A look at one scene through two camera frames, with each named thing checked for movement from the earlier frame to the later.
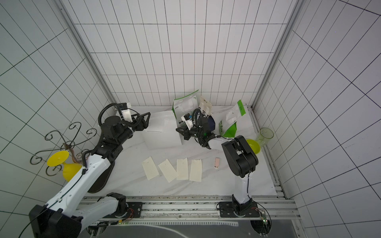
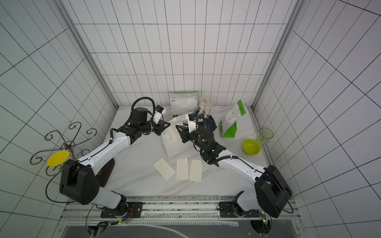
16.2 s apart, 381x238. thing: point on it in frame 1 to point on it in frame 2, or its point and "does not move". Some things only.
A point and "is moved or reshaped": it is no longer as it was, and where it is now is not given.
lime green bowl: (254, 146) does not move
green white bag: (228, 126) does not move
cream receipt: (150, 168) to (173, 130)
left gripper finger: (143, 123) to (159, 128)
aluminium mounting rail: (268, 208) does not move
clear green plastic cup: (264, 135) does not move
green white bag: (184, 105) is moved or reshaped
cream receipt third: (182, 169) does not move
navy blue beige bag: (205, 108) does not move
